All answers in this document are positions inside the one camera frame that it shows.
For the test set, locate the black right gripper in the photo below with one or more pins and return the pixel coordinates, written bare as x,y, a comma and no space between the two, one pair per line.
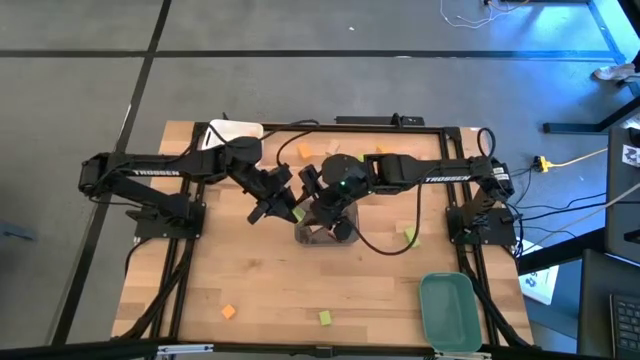
332,215

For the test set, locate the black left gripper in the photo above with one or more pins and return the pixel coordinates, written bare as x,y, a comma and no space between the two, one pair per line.
272,205

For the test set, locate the orange wooden block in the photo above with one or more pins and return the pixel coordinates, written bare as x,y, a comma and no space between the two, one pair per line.
304,150
228,311
381,148

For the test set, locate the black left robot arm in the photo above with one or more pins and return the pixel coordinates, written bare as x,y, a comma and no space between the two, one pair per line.
155,172

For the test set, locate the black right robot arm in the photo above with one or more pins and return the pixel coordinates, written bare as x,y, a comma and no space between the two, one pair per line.
400,170

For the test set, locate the grey translucent plastic bin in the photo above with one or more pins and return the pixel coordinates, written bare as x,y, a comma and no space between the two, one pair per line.
306,240

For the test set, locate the white rectangular block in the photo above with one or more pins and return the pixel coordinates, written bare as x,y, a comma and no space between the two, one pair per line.
332,147

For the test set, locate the white plastic bin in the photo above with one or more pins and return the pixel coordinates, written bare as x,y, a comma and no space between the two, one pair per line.
231,129

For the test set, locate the black power strip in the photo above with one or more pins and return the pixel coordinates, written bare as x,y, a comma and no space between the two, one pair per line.
370,120

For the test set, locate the teal green plastic bin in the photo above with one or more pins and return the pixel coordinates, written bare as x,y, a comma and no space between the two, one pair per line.
450,315

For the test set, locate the yellow power plug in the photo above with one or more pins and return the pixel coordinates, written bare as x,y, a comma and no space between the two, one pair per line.
540,163

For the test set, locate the white paper sheet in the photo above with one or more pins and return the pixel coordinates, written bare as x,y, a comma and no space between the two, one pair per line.
539,282

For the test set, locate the black rig bar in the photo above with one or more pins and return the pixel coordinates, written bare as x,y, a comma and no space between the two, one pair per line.
75,352

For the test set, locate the dark grey desk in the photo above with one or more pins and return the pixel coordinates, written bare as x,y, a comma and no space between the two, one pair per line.
622,210

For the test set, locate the white printed paper tag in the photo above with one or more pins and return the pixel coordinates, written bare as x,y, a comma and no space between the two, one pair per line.
631,156

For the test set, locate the black keyboard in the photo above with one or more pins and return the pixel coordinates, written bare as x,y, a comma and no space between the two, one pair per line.
625,325

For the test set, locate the person's shoe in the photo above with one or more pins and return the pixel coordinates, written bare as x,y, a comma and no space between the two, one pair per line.
615,72

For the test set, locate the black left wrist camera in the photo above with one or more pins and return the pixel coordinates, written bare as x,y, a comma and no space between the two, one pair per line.
280,176

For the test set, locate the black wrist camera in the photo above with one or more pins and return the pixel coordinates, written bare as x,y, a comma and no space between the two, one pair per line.
280,176
309,180

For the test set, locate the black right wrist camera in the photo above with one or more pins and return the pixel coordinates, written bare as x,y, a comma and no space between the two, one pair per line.
309,180

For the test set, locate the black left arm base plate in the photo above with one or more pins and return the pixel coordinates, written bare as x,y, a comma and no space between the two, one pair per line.
192,230

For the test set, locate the black aluminium table frame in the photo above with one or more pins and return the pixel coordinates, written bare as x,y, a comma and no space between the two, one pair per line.
425,130

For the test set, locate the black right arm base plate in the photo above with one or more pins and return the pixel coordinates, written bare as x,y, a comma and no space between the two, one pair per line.
497,232

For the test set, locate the silver metal bracket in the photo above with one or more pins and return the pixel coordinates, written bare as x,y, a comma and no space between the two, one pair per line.
185,349
462,355

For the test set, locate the black desk leg frame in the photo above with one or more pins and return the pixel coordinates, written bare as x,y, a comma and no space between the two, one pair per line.
575,128

